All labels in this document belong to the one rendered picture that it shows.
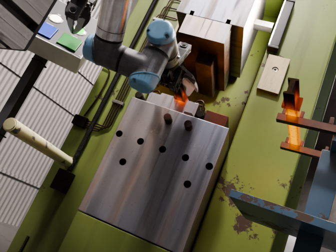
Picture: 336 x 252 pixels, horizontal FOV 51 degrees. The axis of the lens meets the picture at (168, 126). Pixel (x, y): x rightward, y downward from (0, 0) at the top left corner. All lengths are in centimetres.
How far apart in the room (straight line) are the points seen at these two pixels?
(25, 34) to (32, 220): 127
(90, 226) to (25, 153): 281
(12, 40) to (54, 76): 371
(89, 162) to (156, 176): 39
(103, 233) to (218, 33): 88
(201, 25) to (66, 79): 281
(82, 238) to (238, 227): 55
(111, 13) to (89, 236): 71
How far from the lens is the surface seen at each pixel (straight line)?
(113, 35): 93
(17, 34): 33
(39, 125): 401
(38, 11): 34
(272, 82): 152
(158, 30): 96
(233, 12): 155
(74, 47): 138
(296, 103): 96
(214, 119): 131
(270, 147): 143
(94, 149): 151
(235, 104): 186
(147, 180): 120
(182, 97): 132
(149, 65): 93
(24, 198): 415
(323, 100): 204
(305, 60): 161
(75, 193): 149
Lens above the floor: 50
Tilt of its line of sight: 16 degrees up
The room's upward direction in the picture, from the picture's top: 24 degrees clockwise
